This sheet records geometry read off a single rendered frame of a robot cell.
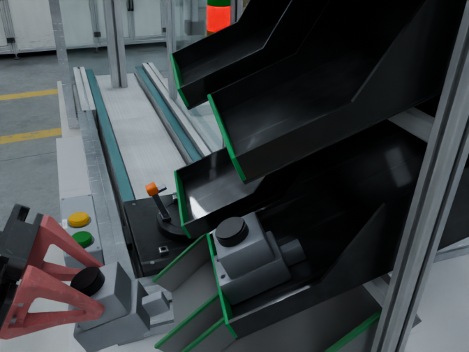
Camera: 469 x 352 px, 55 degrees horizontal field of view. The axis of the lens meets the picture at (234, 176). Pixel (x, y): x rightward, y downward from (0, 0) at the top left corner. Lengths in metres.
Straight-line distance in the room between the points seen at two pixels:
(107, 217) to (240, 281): 0.61
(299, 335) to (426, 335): 0.43
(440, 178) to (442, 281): 0.75
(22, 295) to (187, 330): 0.29
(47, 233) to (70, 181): 0.91
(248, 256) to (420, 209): 0.15
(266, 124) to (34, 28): 5.72
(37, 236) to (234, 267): 0.18
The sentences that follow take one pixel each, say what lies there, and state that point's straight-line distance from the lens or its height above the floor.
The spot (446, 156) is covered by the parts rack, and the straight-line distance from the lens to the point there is 0.33.
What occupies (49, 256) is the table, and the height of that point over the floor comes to 0.86.
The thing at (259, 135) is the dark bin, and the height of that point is 1.36.
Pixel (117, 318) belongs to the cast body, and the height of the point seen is 1.20.
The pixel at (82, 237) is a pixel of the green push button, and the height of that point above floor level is 0.97.
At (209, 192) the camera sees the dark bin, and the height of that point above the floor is 1.20.
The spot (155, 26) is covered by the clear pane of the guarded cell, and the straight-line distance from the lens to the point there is 2.14.
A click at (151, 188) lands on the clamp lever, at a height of 1.07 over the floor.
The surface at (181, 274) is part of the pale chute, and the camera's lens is 0.72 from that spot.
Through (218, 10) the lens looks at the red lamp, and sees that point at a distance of 0.96.
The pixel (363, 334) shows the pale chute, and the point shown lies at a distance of 0.46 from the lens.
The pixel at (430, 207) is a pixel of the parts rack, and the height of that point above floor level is 1.34.
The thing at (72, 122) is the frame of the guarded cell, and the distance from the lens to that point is 1.67.
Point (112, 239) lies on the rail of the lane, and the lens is 0.93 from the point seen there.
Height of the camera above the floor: 1.51
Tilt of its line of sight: 30 degrees down
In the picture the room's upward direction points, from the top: 2 degrees clockwise
